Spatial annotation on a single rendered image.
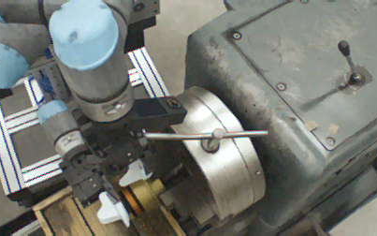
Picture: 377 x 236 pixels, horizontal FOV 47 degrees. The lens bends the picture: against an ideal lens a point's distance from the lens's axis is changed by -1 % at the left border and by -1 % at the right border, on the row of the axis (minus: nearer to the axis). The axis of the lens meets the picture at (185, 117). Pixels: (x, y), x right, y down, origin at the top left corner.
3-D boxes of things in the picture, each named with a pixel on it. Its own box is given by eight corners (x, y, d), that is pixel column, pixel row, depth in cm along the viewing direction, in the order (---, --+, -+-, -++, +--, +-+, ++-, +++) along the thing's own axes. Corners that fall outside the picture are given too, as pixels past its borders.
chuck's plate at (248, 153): (180, 110, 123) (200, 64, 94) (242, 205, 118) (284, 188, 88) (169, 116, 122) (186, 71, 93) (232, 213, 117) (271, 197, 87)
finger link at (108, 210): (109, 237, 95) (89, 203, 98) (133, 223, 96) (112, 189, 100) (108, 234, 92) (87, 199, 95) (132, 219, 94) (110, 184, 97)
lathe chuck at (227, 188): (169, 116, 122) (186, 71, 93) (232, 213, 117) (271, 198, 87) (142, 132, 120) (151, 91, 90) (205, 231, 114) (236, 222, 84)
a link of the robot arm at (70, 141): (85, 140, 110) (79, 125, 102) (94, 154, 108) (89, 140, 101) (59, 154, 107) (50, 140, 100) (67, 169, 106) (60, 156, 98)
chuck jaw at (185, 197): (199, 169, 100) (231, 211, 95) (198, 177, 104) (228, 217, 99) (159, 194, 96) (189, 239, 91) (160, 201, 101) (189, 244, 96)
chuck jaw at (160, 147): (182, 148, 103) (167, 108, 97) (194, 157, 99) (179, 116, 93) (143, 172, 100) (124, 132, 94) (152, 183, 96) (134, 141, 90)
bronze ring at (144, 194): (147, 160, 98) (112, 183, 96) (170, 193, 94) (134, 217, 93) (152, 172, 106) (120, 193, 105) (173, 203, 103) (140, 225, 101)
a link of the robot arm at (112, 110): (113, 54, 60) (142, 88, 56) (120, 77, 64) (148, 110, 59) (65, 79, 58) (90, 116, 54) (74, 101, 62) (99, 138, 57)
